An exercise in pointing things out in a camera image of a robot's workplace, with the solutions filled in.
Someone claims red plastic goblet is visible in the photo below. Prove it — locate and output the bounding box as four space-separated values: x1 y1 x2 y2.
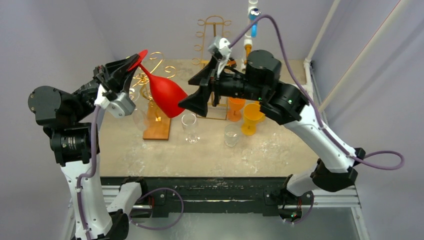
130 49 188 119

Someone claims white pvc pipe frame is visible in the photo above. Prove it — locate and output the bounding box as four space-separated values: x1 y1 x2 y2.
242 0 341 106

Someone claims aluminium rail frame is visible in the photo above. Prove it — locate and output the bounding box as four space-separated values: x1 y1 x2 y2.
59 186 370 240

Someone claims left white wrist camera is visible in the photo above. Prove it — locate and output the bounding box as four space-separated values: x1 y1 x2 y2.
94 90 136 119

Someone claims clear wine glass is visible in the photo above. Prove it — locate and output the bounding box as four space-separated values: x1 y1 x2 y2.
129 87 149 132

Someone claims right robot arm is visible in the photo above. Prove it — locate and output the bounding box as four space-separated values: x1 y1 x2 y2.
178 50 365 204

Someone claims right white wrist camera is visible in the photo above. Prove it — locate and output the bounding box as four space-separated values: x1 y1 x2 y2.
207 35 232 78

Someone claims small clear tumbler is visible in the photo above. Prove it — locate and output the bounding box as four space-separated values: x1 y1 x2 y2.
224 124 240 147

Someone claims gold tall wire rack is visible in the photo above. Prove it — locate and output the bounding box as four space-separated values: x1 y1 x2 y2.
191 15 232 121

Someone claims orange plastic goblet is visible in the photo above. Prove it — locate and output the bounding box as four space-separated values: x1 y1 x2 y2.
227 97 246 122

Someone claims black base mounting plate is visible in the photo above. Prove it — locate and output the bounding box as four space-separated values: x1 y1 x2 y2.
100 176 313 219

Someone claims gold swirl wine glass rack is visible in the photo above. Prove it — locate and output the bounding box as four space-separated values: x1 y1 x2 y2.
125 51 178 141

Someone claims yellow goblet front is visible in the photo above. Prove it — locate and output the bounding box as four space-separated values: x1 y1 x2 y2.
241 103 265 136

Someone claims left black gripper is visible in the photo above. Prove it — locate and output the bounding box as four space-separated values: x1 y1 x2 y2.
71 53 140 120

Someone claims orange faucet tap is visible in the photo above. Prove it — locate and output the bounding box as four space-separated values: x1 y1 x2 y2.
244 44 252 65

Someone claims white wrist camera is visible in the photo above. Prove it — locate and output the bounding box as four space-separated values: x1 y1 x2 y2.
207 35 232 78
94 90 136 119

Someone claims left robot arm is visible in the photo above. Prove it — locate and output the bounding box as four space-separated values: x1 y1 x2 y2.
28 50 149 240

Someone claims small black orange object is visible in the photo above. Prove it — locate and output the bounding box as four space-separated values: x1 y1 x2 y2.
226 57 237 68

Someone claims clear stemmed glass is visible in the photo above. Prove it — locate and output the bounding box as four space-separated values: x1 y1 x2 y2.
181 113 200 144

